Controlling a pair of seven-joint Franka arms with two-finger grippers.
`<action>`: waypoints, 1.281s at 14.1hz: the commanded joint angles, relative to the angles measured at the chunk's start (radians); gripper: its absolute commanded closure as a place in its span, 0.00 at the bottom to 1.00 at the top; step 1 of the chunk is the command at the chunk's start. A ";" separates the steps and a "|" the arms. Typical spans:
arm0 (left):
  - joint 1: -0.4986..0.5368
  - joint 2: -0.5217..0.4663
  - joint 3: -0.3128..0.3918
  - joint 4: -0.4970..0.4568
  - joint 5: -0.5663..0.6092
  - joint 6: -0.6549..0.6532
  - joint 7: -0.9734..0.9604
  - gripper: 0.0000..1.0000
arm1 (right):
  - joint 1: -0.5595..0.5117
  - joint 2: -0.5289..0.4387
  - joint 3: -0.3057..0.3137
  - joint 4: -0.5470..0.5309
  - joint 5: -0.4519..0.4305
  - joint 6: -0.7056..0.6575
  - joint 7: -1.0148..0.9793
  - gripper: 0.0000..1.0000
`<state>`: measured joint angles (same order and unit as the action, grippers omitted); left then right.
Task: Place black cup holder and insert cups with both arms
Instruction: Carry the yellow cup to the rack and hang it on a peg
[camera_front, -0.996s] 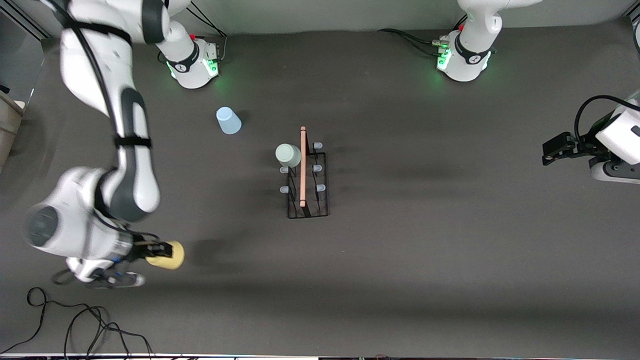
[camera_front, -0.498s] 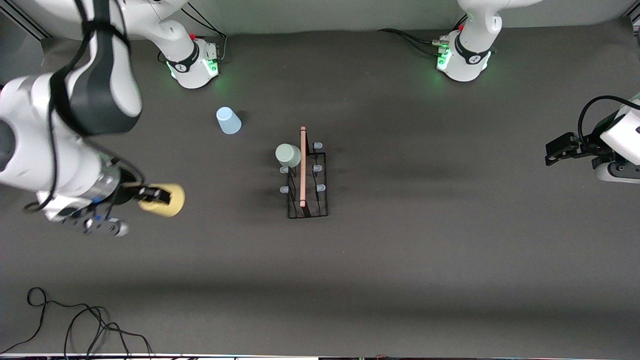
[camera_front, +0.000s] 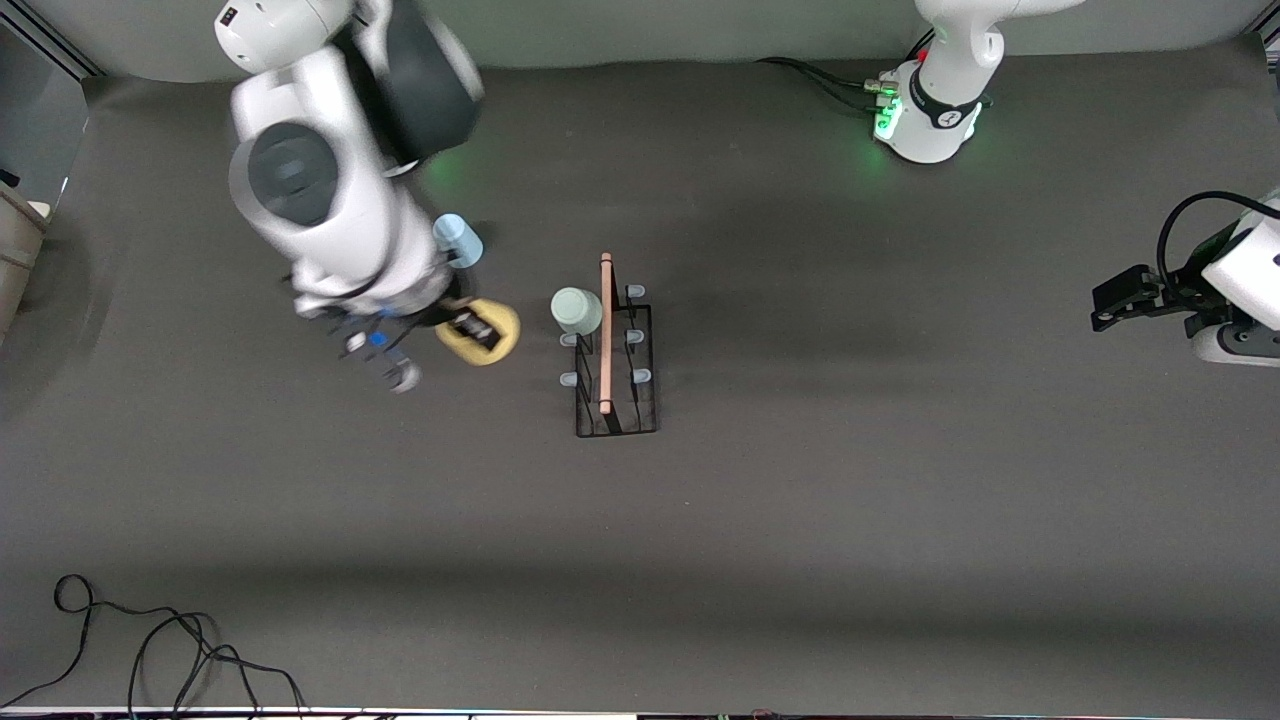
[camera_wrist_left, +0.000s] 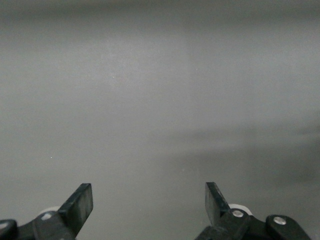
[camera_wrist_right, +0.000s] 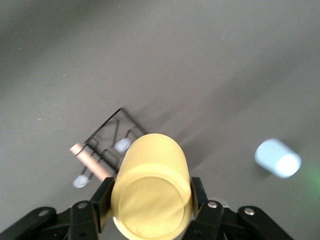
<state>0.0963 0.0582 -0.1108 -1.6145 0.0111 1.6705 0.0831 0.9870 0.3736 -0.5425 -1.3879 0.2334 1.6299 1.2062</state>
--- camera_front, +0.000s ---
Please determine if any yellow plastic cup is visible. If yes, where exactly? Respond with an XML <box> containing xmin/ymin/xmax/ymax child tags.
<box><xmin>434</xmin><ymin>297</ymin><xmax>522</xmax><ymax>367</ymax></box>

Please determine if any pale green plastic cup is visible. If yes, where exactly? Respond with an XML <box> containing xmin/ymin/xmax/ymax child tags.
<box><xmin>551</xmin><ymin>287</ymin><xmax>604</xmax><ymax>336</ymax></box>

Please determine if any black wire cup holder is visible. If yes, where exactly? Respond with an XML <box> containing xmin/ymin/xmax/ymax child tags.
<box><xmin>557</xmin><ymin>252</ymin><xmax>661</xmax><ymax>439</ymax></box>

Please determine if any light blue plastic cup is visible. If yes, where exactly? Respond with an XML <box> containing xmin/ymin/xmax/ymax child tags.
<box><xmin>433</xmin><ymin>213</ymin><xmax>484</xmax><ymax>270</ymax></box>

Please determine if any beige box beside table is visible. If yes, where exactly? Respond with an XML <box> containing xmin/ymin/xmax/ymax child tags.
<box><xmin>0</xmin><ymin>183</ymin><xmax>49</xmax><ymax>346</ymax></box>

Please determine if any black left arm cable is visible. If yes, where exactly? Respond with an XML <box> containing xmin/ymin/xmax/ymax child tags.
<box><xmin>1158</xmin><ymin>192</ymin><xmax>1280</xmax><ymax>296</ymax></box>

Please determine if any black left base cable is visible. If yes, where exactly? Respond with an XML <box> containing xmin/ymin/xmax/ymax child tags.
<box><xmin>755</xmin><ymin>55</ymin><xmax>896</xmax><ymax>113</ymax></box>

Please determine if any thin black table cable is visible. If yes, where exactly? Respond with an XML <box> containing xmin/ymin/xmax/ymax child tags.
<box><xmin>0</xmin><ymin>574</ymin><xmax>306</xmax><ymax>720</ymax></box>

